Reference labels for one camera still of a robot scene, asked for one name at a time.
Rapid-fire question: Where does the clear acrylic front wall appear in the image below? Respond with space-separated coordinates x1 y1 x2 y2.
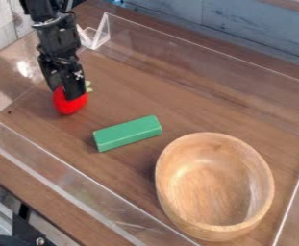
0 111 199 246

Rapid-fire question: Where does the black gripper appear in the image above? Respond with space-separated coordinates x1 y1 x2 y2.
30 12 85 101

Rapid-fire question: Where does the red toy strawberry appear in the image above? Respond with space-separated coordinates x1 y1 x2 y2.
52 86 88 115

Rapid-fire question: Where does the clear acrylic back wall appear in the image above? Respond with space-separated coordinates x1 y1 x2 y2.
104 13 299 135

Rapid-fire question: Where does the clear acrylic wall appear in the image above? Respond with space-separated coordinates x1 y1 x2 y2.
0 111 199 246
104 13 299 135

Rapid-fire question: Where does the wooden bowl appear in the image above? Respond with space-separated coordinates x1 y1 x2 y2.
155 132 275 242

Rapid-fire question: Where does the clear acrylic corner bracket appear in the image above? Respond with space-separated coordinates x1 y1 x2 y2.
77 13 111 50

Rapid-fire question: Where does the green rectangular block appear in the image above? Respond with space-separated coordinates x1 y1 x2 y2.
92 115 161 152

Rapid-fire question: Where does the black clamp under table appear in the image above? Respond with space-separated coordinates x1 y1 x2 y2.
0 209 56 246

